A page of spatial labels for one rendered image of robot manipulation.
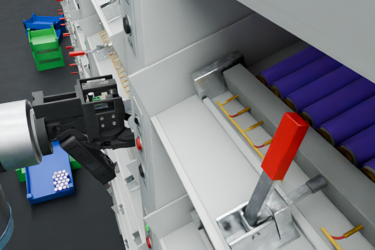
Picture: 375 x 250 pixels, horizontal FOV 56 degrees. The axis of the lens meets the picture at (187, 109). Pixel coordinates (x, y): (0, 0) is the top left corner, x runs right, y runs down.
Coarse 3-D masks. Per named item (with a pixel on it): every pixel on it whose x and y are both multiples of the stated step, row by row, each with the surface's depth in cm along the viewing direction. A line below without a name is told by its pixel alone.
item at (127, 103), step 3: (126, 99) 53; (129, 99) 53; (123, 102) 53; (126, 102) 53; (129, 102) 53; (126, 105) 54; (129, 105) 54; (126, 108) 54; (129, 108) 54; (126, 111) 54; (129, 111) 54; (126, 114) 54; (129, 114) 54; (126, 117) 54; (126, 120) 55
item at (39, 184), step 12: (48, 156) 176; (60, 156) 177; (36, 168) 171; (48, 168) 172; (60, 168) 173; (36, 180) 168; (48, 180) 169; (72, 180) 165; (36, 192) 165; (48, 192) 165; (60, 192) 161; (72, 192) 165
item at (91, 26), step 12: (84, 24) 96; (96, 24) 97; (96, 36) 97; (96, 48) 91; (96, 60) 86; (108, 60) 84; (108, 72) 80; (120, 84) 74; (120, 96) 71; (132, 156) 57; (132, 168) 49
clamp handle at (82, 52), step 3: (99, 48) 85; (75, 51) 83; (78, 51) 83; (81, 51) 83; (84, 51) 84; (87, 51) 84; (90, 51) 84; (93, 51) 84; (96, 51) 84; (69, 54) 82; (72, 54) 83; (75, 54) 83; (78, 54) 83; (81, 54) 83; (84, 54) 84
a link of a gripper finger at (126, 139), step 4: (128, 128) 51; (124, 132) 50; (128, 132) 50; (132, 132) 50; (120, 136) 49; (124, 136) 49; (128, 136) 49; (132, 136) 49; (116, 140) 49; (120, 140) 49; (124, 140) 49; (128, 140) 49; (132, 140) 49; (112, 144) 49; (116, 144) 49; (120, 144) 49; (124, 144) 49; (128, 144) 49; (132, 144) 49; (112, 148) 49; (116, 148) 49
